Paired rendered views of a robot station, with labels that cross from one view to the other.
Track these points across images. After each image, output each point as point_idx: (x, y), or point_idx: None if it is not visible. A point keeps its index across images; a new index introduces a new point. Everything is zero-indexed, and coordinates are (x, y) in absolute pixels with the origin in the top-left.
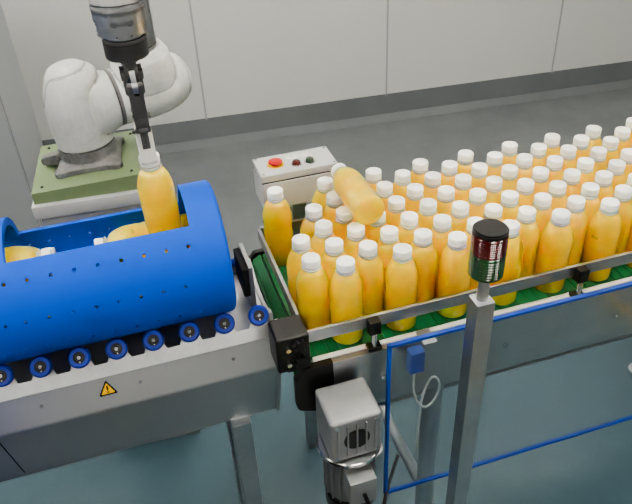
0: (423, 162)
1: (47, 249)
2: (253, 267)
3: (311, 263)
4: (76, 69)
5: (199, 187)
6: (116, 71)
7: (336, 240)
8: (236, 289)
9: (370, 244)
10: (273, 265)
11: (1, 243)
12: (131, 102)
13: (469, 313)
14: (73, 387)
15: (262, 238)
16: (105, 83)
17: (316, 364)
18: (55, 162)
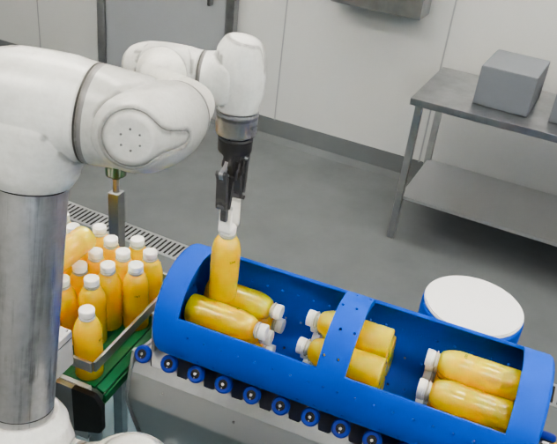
0: None
1: (311, 311)
2: (110, 389)
3: (155, 248)
4: (130, 433)
5: (189, 255)
6: (70, 432)
7: (120, 250)
8: (160, 353)
9: (109, 237)
10: (131, 326)
11: (346, 292)
12: (248, 166)
13: (120, 203)
14: None
15: (106, 351)
16: (96, 441)
17: None
18: None
